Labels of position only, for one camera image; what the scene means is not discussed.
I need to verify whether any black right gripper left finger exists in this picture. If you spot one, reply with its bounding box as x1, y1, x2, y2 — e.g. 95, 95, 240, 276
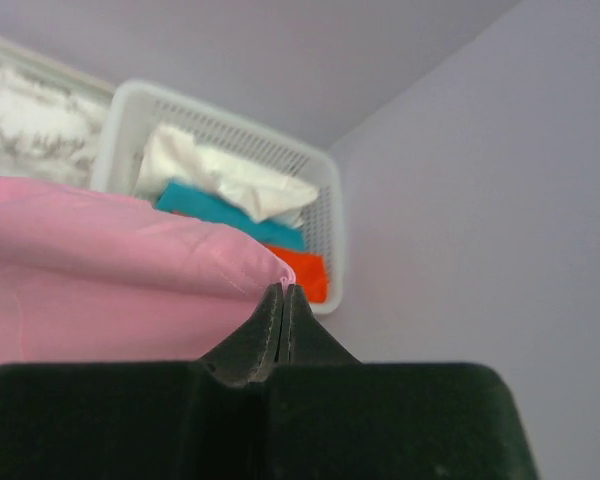
199, 284, 284, 387

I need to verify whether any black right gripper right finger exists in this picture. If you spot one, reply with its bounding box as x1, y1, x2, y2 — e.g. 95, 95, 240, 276
279, 285, 360, 364

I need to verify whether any pink t shirt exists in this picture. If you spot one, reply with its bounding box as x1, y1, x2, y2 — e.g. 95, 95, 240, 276
0, 176, 295, 365

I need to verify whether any orange folded t shirt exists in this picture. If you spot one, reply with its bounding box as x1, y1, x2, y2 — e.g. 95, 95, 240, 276
267, 245, 329, 304

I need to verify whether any teal folded t shirt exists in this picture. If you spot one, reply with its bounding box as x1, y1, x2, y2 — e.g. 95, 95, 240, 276
155, 182, 307, 251

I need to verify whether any white folded t shirt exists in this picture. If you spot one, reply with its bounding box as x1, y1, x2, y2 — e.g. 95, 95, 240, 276
133, 123, 319, 228

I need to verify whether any white plastic mesh basket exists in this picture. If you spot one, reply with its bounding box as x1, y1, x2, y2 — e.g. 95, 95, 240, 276
88, 78, 350, 316

